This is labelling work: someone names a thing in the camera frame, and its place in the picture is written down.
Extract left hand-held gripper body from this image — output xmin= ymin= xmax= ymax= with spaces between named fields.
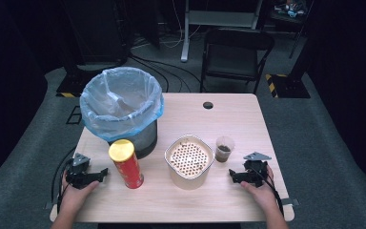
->
xmin=65 ymin=153 xmax=93 ymax=190

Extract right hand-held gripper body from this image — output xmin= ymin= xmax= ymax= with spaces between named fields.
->
xmin=243 ymin=152 xmax=273 ymax=188

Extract small clear plastic cup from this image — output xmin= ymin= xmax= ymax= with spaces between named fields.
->
xmin=214 ymin=135 xmax=236 ymax=163

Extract red chip can gold lid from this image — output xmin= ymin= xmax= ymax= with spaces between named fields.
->
xmin=108 ymin=138 xmax=145 ymax=190

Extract beige tub with perforated strainer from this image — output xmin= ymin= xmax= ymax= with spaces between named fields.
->
xmin=164 ymin=134 xmax=215 ymax=191

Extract grey metal mesh trash bin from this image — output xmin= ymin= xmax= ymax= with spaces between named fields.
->
xmin=108 ymin=119 xmax=158 ymax=160

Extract trash bin with blue liner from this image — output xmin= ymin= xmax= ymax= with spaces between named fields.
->
xmin=79 ymin=66 xmax=165 ymax=143

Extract person's left hand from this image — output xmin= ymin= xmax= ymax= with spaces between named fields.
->
xmin=60 ymin=171 xmax=100 ymax=214

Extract person's right hand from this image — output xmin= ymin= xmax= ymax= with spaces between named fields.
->
xmin=240 ymin=165 xmax=280 ymax=213

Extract grey tape strip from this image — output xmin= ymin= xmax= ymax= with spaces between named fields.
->
xmin=280 ymin=198 xmax=300 ymax=207
xmin=44 ymin=200 xmax=60 ymax=211

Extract black stand base striped edge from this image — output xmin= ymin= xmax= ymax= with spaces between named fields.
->
xmin=265 ymin=73 xmax=312 ymax=99

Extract black folding chair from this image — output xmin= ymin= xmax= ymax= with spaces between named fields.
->
xmin=199 ymin=28 xmax=275 ymax=95

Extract dark curtain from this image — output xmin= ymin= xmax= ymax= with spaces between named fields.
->
xmin=0 ymin=0 xmax=63 ymax=194
xmin=304 ymin=0 xmax=366 ymax=211

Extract dark cabinet on black base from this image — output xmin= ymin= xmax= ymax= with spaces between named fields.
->
xmin=55 ymin=0 xmax=132 ymax=98

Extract cluttered dark shelf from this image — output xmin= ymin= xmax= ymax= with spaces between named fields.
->
xmin=270 ymin=0 xmax=315 ymax=25

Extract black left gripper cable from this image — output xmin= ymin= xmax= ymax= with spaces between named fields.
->
xmin=51 ymin=146 xmax=77 ymax=213

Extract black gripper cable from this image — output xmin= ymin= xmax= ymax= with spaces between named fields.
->
xmin=51 ymin=146 xmax=77 ymax=213
xmin=253 ymin=166 xmax=285 ymax=218

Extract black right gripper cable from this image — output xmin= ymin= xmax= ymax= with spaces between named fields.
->
xmin=253 ymin=166 xmax=285 ymax=218

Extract black floor cables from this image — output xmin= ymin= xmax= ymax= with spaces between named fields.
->
xmin=129 ymin=54 xmax=202 ymax=94

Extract white floor cables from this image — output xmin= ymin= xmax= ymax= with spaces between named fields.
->
xmin=132 ymin=0 xmax=202 ymax=50

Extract white desk frame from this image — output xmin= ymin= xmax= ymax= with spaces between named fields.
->
xmin=180 ymin=0 xmax=265 ymax=63

